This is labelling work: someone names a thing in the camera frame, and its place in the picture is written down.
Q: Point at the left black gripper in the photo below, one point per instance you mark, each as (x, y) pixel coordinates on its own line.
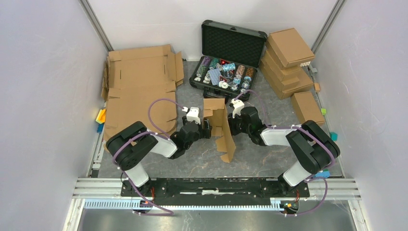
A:
(206, 133)

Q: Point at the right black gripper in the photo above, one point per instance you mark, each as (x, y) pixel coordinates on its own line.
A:
(231, 122)

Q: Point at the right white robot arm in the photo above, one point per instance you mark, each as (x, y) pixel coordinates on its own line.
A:
(313, 148)

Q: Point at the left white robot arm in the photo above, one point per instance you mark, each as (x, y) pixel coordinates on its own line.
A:
(132, 144)

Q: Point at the small folded cardboard box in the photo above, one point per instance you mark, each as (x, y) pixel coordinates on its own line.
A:
(306, 108)

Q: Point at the large bottom cardboard box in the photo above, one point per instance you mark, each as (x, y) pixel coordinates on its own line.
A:
(305, 84)

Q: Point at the black poker chip case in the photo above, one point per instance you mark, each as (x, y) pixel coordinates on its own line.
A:
(229, 62)

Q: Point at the stack of flat cardboard sheets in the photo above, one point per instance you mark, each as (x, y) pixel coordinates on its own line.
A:
(137, 86)

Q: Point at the green block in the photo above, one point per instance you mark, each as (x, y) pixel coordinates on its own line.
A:
(323, 111)

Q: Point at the small wooden cube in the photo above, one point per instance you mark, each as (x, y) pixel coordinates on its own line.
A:
(317, 87)

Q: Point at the teal block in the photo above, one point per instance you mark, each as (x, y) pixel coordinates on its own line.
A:
(334, 136)

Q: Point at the yellow orange block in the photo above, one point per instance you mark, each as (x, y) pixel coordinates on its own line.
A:
(101, 116)

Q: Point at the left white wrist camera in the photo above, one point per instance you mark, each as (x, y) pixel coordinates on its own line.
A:
(192, 114)

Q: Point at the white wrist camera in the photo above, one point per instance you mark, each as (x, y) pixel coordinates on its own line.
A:
(237, 105)
(192, 114)

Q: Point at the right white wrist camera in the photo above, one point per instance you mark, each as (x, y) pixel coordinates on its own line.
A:
(237, 105)

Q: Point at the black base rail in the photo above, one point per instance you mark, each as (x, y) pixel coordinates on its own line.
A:
(219, 191)

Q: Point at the blue block at left wall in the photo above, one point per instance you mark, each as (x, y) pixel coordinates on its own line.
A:
(100, 128)

